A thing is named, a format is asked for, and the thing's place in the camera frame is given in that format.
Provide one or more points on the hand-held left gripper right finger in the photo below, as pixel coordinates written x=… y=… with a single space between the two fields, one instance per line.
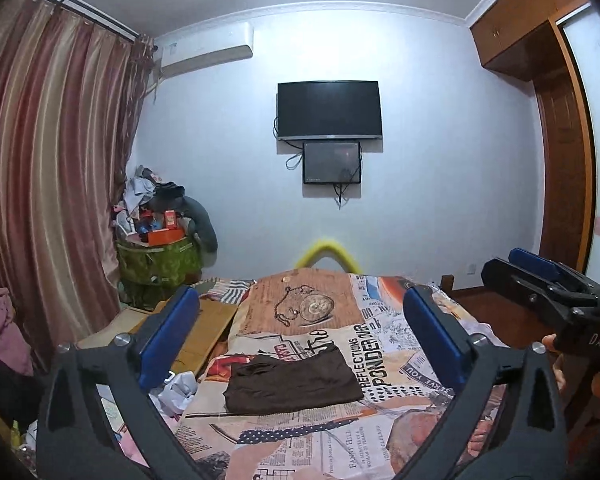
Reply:
x=432 y=340

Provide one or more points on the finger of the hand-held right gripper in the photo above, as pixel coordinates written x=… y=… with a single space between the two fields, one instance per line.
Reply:
x=532 y=261
x=505 y=272

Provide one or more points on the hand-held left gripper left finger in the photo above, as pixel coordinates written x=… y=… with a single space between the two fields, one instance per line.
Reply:
x=172 y=340

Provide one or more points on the brown t-shirt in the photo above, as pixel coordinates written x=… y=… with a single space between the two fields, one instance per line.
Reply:
x=290 y=385

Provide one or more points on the pile of clothes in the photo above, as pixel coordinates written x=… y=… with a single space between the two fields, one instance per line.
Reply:
x=137 y=187

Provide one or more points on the person's right hand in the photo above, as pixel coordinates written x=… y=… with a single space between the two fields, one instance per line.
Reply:
x=550 y=342

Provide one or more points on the bamboo folding table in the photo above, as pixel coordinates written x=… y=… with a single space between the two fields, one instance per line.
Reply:
x=205 y=330

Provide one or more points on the white crumpled paper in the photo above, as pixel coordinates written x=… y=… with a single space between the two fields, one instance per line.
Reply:
x=177 y=392

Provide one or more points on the green patterned bag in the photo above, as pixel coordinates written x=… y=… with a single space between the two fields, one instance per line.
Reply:
x=165 y=260

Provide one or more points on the orange box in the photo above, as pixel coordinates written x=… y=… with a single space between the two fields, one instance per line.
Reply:
x=165 y=236

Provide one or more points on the small red box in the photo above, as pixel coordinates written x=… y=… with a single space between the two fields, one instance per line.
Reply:
x=171 y=219

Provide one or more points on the grey plush pillow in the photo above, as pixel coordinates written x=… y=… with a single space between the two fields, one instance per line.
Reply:
x=202 y=220

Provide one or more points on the yellow foam tube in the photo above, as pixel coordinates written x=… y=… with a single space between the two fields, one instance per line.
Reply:
x=325 y=247

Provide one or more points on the printed blanket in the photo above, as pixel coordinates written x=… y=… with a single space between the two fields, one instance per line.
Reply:
x=305 y=435

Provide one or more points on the mauve pink garment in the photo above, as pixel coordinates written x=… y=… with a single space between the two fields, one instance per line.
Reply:
x=2 y=330

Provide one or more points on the dark cloth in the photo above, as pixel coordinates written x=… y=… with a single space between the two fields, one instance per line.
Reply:
x=10 y=395

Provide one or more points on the striped pink beige curtain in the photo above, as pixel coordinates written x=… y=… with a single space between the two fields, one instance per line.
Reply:
x=45 y=160

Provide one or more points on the wooden overhead cabinet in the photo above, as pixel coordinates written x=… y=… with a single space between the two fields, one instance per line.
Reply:
x=510 y=25

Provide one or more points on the white wall socket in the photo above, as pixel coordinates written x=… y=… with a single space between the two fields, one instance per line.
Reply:
x=470 y=269

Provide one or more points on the wooden bed post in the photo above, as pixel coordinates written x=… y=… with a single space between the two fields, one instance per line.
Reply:
x=447 y=282

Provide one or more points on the small black wall monitor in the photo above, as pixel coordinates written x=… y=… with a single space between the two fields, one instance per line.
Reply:
x=330 y=162

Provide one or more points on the black wall television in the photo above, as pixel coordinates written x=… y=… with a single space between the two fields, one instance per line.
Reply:
x=330 y=110

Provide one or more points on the white wall air conditioner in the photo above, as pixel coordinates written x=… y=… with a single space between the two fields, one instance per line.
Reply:
x=205 y=52

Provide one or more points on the white curtain rail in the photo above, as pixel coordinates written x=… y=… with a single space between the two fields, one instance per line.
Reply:
x=80 y=7

